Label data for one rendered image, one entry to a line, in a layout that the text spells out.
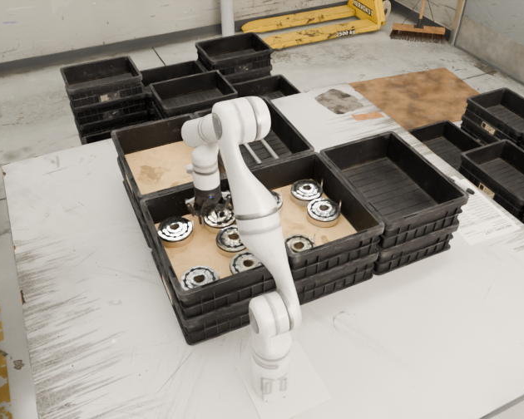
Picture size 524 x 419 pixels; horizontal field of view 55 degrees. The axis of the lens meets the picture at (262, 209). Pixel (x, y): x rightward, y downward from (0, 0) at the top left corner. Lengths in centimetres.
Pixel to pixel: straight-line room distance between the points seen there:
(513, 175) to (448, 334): 137
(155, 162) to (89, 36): 291
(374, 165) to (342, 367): 75
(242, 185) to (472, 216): 109
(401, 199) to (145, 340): 90
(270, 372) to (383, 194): 75
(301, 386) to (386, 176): 79
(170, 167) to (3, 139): 216
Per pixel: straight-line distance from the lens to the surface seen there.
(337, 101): 243
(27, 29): 458
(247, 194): 102
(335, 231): 155
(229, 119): 100
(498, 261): 179
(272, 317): 108
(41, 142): 368
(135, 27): 470
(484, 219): 192
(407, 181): 178
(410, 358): 146
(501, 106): 333
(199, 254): 147
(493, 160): 283
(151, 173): 179
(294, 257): 132
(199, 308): 133
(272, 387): 129
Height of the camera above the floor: 190
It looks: 42 degrees down
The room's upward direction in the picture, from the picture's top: straight up
